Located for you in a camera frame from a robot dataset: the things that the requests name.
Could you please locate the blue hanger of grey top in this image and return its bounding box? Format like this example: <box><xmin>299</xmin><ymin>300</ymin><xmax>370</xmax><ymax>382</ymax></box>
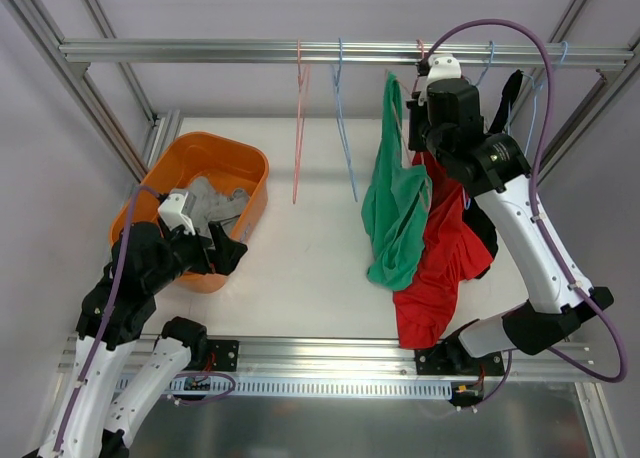
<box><xmin>331</xmin><ymin>38</ymin><xmax>359</xmax><ymax>202</ymax></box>

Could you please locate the black tank top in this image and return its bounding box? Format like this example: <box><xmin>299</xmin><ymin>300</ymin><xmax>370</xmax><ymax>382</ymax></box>
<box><xmin>463</xmin><ymin>70</ymin><xmax>524</xmax><ymax>259</ymax></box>

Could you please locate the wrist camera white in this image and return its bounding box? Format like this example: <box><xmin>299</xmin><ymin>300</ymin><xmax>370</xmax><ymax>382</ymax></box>
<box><xmin>412</xmin><ymin>54</ymin><xmax>462</xmax><ymax>106</ymax></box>
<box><xmin>158</xmin><ymin>188</ymin><xmax>196</xmax><ymax>235</ymax></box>

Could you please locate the slotted white cable duct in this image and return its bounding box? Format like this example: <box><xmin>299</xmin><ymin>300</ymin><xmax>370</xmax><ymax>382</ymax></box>
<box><xmin>114</xmin><ymin>375</ymin><xmax>454</xmax><ymax>400</ymax></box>

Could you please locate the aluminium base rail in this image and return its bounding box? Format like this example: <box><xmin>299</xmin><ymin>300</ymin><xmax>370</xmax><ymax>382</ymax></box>
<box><xmin>57</xmin><ymin>334</ymin><xmax>596</xmax><ymax>382</ymax></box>

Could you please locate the grey tank top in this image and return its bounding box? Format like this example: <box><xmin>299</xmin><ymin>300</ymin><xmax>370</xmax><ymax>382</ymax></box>
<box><xmin>187</xmin><ymin>176</ymin><xmax>250</xmax><ymax>238</ymax></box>

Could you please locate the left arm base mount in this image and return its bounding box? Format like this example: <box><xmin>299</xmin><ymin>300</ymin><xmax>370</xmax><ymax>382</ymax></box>
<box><xmin>205</xmin><ymin>339</ymin><xmax>240</xmax><ymax>372</ymax></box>

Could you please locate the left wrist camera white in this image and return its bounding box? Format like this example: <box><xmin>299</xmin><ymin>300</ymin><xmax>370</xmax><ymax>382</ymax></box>
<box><xmin>158</xmin><ymin>188</ymin><xmax>196</xmax><ymax>235</ymax></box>

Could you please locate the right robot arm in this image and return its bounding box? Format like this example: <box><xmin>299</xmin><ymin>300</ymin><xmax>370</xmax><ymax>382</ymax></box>
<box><xmin>408</xmin><ymin>78</ymin><xmax>614</xmax><ymax>375</ymax></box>

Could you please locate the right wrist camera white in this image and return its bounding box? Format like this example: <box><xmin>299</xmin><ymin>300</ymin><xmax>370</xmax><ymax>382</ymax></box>
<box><xmin>412</xmin><ymin>54</ymin><xmax>462</xmax><ymax>106</ymax></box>

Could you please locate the red tank top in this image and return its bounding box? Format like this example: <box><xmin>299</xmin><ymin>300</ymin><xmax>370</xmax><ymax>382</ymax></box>
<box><xmin>393</xmin><ymin>152</ymin><xmax>498</xmax><ymax>349</ymax></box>

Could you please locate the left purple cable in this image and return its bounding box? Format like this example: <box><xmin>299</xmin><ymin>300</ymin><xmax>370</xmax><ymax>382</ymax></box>
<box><xmin>49</xmin><ymin>186</ymin><xmax>171</xmax><ymax>454</ymax></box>

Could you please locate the aluminium hanging rail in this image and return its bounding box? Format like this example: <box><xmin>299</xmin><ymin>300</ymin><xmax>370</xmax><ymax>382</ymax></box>
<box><xmin>58</xmin><ymin>38</ymin><xmax>635</xmax><ymax>71</ymax></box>

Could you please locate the green tank top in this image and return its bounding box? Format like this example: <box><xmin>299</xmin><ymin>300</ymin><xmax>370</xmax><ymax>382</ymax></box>
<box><xmin>361</xmin><ymin>73</ymin><xmax>431</xmax><ymax>292</ymax></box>

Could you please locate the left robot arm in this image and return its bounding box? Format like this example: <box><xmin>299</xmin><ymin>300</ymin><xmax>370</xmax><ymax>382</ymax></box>
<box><xmin>30</xmin><ymin>222</ymin><xmax>248</xmax><ymax>457</ymax></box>

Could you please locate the orange plastic tub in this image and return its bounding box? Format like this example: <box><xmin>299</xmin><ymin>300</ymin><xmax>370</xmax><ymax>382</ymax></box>
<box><xmin>109</xmin><ymin>131</ymin><xmax>269</xmax><ymax>294</ymax></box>

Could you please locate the blue hanger of red top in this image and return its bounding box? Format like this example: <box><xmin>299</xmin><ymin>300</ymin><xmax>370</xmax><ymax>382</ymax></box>
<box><xmin>462</xmin><ymin>40</ymin><xmax>495</xmax><ymax>210</ymax></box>

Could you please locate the blue hanger of black top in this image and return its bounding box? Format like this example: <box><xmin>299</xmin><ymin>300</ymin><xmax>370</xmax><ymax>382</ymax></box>
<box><xmin>505</xmin><ymin>40</ymin><xmax>570</xmax><ymax>155</ymax></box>

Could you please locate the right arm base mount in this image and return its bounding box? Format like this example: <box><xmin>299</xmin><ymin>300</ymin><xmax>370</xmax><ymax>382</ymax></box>
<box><xmin>414</xmin><ymin>339</ymin><xmax>512</xmax><ymax>413</ymax></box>

